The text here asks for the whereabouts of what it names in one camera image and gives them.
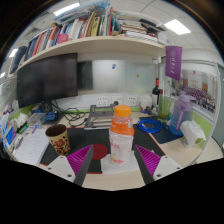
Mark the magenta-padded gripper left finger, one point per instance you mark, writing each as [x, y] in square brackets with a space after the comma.
[63, 166]

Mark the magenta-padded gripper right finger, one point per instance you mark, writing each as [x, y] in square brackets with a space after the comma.
[165, 166]

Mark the orange-capped drink bottle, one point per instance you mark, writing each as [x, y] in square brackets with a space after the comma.
[121, 140]

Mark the purple translucent water bottle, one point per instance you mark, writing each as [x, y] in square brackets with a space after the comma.
[180, 115]

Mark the red-patterned beige cup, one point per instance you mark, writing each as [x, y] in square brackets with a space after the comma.
[59, 141]

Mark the dark blue mouse pad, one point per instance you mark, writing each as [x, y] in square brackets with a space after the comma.
[163, 136]

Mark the black red-edged desk mat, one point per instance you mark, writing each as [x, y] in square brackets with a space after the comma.
[83, 136]

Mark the white paper notebook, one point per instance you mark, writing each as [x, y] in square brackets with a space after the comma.
[33, 146]

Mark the flat round red coaster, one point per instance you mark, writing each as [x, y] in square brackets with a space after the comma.
[100, 151]

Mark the white tissue pack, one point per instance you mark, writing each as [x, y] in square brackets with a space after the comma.
[191, 133]

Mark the white paper napkin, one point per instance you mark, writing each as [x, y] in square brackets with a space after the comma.
[106, 167]

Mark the small blue device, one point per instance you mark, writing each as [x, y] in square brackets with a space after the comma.
[51, 116]

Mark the green clear drinking glass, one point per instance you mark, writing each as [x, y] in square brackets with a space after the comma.
[164, 111]

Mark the clear plastic box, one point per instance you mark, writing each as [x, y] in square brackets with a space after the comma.
[36, 118]

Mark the blue printed box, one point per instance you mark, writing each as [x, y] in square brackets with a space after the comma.
[9, 136]

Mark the crumpled white tissues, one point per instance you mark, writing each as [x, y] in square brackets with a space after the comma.
[20, 120]

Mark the white lidded jar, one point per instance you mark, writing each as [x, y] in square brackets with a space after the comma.
[146, 102]

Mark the grey door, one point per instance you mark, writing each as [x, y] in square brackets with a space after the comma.
[219, 116]

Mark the dark wine bottle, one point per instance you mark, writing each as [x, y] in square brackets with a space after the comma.
[155, 93]

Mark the group photo poster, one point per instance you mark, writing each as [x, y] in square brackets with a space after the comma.
[200, 93]

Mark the black computer monitor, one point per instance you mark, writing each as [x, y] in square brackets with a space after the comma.
[46, 80]

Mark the purple hanging pennant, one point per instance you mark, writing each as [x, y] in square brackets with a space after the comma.
[173, 61]

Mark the ceiling lights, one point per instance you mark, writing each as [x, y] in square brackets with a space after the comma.
[176, 26]

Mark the white wall outlet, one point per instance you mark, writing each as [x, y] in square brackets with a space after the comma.
[117, 100]
[102, 100]
[132, 100]

